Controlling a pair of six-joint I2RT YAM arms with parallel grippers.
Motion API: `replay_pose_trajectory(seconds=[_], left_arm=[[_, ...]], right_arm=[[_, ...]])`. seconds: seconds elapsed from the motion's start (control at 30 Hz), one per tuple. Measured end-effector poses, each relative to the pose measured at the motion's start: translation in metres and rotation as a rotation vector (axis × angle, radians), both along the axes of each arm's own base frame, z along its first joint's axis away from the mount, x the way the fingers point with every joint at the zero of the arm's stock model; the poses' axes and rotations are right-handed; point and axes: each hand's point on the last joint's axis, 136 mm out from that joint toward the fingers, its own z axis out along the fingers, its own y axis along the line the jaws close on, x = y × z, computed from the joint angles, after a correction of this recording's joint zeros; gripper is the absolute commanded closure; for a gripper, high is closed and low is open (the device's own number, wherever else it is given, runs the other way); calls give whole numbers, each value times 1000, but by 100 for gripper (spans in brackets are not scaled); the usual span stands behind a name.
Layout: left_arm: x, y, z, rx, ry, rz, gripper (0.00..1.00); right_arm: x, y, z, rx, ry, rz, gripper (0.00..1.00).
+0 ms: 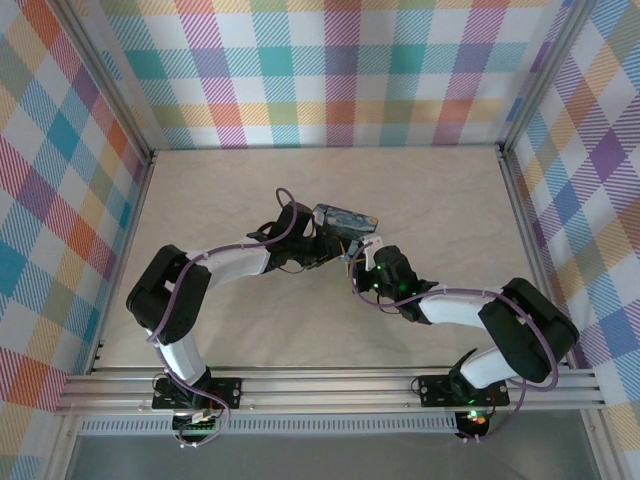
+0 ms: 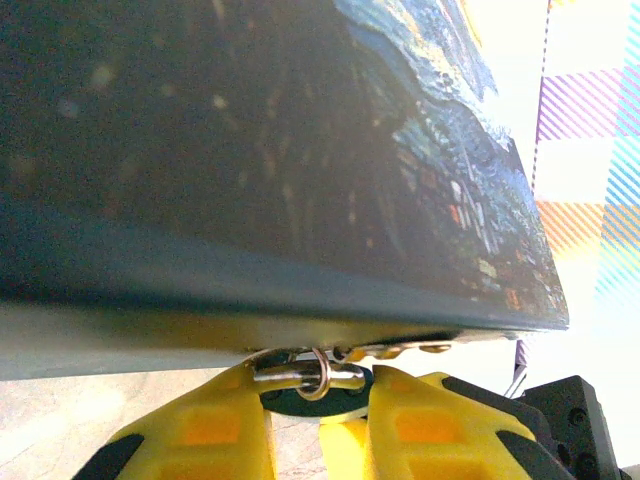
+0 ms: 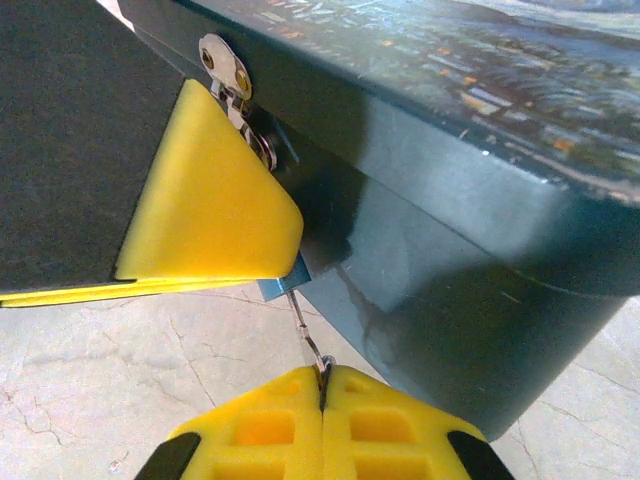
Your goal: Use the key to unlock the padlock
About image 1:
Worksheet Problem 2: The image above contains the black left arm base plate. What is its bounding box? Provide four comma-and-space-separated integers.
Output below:
151, 376, 244, 412

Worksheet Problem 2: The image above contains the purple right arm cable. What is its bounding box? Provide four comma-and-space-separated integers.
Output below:
349, 252, 560, 444

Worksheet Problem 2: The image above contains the green terminal controller board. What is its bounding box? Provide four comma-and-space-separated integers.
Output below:
171, 411, 222, 435

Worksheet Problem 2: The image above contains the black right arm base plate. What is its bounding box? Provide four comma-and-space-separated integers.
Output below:
418, 373, 511, 408

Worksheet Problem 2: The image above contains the controller board with lit LEDs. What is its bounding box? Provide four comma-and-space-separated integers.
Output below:
456, 408, 490, 427

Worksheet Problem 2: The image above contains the slotted grey cable duct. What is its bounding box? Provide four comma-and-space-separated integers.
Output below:
78, 417, 462, 436

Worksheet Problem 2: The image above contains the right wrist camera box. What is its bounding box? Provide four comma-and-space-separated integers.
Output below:
355, 236, 385, 272

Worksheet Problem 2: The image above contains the aluminium frame post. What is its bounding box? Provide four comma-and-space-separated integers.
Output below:
58, 0, 157, 162
498, 0, 592, 162

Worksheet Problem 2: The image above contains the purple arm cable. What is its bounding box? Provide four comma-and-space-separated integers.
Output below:
349, 252, 560, 444
147, 187, 302, 449

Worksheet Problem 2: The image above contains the long aluminium base rail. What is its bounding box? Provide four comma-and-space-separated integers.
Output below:
53, 366, 609, 415

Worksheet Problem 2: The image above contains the starry night printed tin box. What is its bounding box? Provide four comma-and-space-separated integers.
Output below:
311, 201, 380, 242

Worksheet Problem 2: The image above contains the aluminium side rail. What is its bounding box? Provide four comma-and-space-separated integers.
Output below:
88, 149, 158, 377

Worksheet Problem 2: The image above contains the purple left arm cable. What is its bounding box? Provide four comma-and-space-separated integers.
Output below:
147, 187, 302, 449

